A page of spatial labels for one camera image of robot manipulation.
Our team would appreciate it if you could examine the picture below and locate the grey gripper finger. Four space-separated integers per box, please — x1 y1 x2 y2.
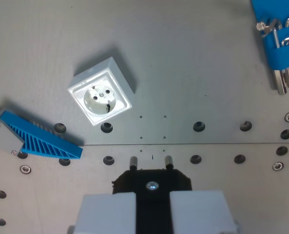
67 191 137 234
170 190 242 234

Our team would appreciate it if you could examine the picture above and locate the black two-pin power plug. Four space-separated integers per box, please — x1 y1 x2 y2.
111 155 193 234

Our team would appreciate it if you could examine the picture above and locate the blue ribbed wedge part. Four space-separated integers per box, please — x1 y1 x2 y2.
0 110 83 159

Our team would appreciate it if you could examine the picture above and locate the grey block with screws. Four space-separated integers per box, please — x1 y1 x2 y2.
0 107 25 156

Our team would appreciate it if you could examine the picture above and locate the large silver hex key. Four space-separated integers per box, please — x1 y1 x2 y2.
256 21 289 96

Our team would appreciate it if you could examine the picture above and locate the blue hex key holder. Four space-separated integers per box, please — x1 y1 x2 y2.
250 0 289 71

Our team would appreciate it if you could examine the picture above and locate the white wall socket box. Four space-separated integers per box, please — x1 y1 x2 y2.
67 57 135 126

